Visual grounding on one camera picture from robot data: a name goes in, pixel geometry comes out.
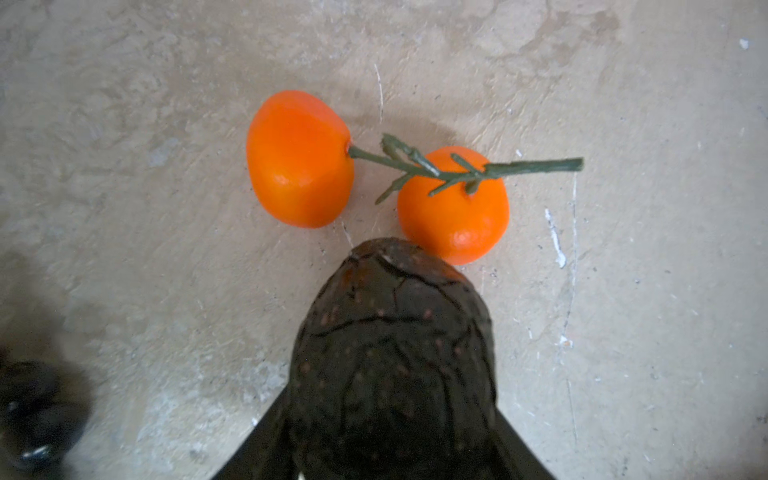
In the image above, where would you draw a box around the black grape bunch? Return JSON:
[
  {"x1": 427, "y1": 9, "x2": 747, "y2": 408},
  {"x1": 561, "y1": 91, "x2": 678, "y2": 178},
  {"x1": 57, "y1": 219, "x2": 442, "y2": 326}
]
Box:
[{"x1": 1, "y1": 360, "x2": 89, "y2": 473}]

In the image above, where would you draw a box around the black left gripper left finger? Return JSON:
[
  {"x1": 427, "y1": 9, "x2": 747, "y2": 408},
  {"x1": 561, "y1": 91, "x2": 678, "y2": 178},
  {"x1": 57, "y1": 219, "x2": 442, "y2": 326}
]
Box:
[{"x1": 212, "y1": 389, "x2": 297, "y2": 480}]

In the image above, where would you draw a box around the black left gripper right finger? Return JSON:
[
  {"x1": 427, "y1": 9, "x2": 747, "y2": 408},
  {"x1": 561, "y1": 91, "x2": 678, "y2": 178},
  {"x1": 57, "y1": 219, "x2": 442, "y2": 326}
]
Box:
[{"x1": 490, "y1": 407, "x2": 555, "y2": 480}]

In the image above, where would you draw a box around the dark avocado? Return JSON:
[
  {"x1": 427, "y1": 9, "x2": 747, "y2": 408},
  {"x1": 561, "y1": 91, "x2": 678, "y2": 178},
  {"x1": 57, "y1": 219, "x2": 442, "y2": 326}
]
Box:
[{"x1": 288, "y1": 238, "x2": 497, "y2": 479}]

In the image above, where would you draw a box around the orange tangerine pair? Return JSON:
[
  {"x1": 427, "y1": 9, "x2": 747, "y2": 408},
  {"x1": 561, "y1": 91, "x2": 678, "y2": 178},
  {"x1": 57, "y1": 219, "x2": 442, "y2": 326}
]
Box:
[{"x1": 246, "y1": 90, "x2": 584, "y2": 265}]

